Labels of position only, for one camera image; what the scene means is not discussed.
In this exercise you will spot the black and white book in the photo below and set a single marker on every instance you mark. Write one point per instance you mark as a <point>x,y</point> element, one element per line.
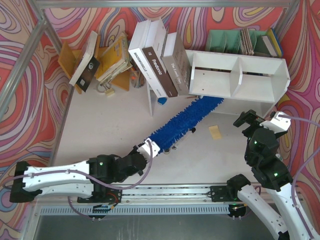
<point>86,65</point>

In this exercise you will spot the tan sticky note pad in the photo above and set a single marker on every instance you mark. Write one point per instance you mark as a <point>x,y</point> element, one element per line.
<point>215,132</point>

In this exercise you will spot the clear pencil cup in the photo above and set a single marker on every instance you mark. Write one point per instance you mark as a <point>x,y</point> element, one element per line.
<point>137,79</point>

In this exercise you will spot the brown Fredonia book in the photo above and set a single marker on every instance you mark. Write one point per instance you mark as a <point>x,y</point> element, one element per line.
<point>153,50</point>

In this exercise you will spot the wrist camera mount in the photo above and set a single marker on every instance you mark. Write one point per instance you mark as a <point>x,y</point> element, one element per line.
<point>149,149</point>
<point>278,122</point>

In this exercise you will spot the blue yellow book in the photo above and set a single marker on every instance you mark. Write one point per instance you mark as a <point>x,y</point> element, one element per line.
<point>271,34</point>

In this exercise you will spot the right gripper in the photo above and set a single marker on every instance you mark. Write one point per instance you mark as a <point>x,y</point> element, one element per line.
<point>249,119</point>

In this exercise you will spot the stack of yellow books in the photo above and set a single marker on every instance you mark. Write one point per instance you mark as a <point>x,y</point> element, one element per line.
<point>114,60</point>

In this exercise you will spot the beige black stapler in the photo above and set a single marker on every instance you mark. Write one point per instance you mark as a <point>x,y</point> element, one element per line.
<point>167,151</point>

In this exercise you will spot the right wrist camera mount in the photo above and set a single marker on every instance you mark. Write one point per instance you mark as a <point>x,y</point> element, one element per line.
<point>278,122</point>

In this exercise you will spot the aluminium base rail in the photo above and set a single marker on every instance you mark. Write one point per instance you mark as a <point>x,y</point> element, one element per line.
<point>144,194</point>

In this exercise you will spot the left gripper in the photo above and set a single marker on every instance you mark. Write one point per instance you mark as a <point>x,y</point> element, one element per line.
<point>139,155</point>

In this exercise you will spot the yellow wooden book stand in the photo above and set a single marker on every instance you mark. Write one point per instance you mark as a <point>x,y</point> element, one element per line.
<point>68,57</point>

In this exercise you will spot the white bookshelf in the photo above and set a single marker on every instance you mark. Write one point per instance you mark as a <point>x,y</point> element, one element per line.
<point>245,82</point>

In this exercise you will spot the green desk organizer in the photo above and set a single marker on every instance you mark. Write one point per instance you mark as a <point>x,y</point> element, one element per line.
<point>224,41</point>

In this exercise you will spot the brown notebooks in organizer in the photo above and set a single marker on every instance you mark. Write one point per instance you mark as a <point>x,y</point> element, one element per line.
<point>246,41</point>

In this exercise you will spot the brass padlock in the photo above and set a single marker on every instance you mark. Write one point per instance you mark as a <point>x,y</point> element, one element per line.
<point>105,89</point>

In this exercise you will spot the white Mademoiselle book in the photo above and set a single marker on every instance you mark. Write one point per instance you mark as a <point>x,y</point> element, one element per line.
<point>137,43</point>

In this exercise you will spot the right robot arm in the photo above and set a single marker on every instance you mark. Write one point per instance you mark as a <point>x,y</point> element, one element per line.
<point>289,221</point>

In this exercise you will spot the grey Lonely Ones book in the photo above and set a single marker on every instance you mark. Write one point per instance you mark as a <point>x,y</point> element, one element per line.
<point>177,63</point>

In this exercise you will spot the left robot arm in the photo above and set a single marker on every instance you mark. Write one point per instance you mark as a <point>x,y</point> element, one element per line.
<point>88,179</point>

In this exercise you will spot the blue microfiber duster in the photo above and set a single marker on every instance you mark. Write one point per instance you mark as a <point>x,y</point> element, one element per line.
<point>182,122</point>

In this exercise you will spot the blue tape measure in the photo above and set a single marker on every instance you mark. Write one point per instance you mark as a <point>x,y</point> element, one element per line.
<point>162,100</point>

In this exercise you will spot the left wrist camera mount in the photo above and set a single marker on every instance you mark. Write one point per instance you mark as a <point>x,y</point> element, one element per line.
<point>149,149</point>

